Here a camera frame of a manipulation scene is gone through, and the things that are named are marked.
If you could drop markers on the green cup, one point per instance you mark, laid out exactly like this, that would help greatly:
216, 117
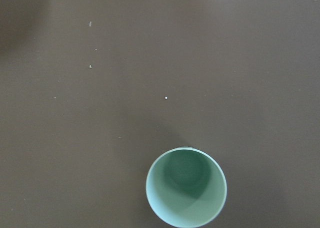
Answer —
185, 187

